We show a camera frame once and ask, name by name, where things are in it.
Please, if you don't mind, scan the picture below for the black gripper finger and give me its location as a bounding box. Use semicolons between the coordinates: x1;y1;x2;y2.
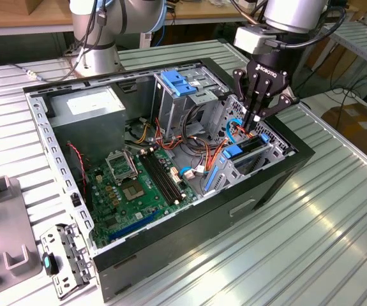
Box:
253;78;294;132
233;69;261;133

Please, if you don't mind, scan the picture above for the orange red power wire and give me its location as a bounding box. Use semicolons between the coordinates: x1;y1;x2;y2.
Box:
207;122;260;175

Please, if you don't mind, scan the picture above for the blue data wire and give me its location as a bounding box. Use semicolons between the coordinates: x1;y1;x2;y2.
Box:
225;118;244;145

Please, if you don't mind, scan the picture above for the hard disk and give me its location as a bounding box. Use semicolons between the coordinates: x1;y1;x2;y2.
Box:
204;133;271;193

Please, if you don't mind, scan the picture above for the grey metal disk bay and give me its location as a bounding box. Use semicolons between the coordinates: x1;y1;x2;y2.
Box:
200;94;296;197

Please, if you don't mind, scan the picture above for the blue drive cage latch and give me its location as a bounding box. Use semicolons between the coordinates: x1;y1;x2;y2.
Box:
160;70;200;98

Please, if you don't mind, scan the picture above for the grey optical drive cage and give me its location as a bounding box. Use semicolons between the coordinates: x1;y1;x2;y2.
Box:
150;63;227;138

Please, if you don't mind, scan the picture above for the wooden desk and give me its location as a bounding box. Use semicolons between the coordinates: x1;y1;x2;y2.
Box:
0;0;267;38

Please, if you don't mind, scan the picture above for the large flat cardboard box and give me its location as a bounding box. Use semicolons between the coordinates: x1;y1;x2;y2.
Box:
322;101;367;166

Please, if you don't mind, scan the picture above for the metal slat side table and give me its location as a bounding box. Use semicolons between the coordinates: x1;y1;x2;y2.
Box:
297;20;367;93

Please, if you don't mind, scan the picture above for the black RAM slot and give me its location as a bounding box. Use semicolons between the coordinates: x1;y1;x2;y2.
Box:
146;152;184;201
138;154;175;205

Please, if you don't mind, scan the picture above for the metal socket cover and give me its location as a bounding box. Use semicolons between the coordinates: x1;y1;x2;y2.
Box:
105;149;139;185

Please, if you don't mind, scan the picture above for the green motherboard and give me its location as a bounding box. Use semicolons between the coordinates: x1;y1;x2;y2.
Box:
86;148;200;249

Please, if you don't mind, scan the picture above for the CPU socket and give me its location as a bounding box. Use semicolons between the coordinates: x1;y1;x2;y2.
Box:
121;179;148;202

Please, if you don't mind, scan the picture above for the grey power supply unit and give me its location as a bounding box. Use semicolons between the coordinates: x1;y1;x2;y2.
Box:
47;85;127;160

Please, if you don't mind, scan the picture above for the black open PC case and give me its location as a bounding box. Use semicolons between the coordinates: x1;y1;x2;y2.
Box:
22;57;317;303

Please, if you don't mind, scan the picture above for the blue expansion slot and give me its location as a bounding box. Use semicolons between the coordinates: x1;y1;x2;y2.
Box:
108;208;161;242

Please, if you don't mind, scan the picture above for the black case fan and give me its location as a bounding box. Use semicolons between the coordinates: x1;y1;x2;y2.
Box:
65;142;92;211

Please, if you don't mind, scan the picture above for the small brown box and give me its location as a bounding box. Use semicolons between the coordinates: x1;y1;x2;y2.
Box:
23;0;43;15

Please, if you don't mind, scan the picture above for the black latch with teal tab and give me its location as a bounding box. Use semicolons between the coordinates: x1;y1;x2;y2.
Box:
41;251;60;277

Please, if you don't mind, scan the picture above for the grey parts rack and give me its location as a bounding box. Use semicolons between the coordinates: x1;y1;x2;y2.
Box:
0;174;43;293

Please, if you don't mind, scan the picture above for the black camera cable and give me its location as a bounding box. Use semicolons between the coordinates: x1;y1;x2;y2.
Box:
274;6;347;50

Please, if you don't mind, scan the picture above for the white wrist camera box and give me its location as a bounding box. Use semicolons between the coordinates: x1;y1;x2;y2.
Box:
233;25;279;54

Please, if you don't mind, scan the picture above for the black cable loop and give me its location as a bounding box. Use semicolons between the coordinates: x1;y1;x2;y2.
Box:
183;105;208;143

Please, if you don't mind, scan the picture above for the short blue wire white plug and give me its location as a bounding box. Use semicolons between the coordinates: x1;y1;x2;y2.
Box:
178;164;210;180

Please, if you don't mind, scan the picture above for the yellow orange wire bundle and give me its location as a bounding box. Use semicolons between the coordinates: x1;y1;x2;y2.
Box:
131;117;158;147

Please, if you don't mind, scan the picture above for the grey cable with metal connector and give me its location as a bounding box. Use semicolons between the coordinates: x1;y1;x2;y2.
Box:
12;0;107;83

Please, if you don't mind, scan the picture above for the metal card retention bracket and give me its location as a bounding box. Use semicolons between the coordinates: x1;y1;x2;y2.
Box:
39;222;95;301

